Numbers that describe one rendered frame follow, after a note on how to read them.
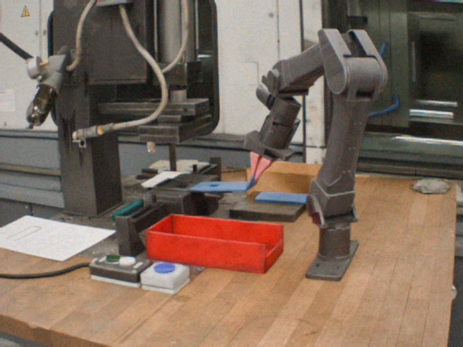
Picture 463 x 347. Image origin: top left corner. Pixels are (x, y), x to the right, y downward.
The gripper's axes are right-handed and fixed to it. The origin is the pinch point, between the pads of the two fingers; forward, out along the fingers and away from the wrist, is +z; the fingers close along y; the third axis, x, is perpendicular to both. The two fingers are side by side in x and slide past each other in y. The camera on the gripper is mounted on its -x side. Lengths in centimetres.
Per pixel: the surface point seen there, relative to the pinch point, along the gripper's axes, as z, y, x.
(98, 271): 16.5, 11.3, 37.7
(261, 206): 9.2, -2.3, -9.8
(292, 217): 6.2, -10.6, -6.1
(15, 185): 85, 113, -69
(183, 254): 11.3, 1.3, 24.3
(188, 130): -4.1, 16.8, 4.0
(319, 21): -33, 14, -57
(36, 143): 59, 106, -67
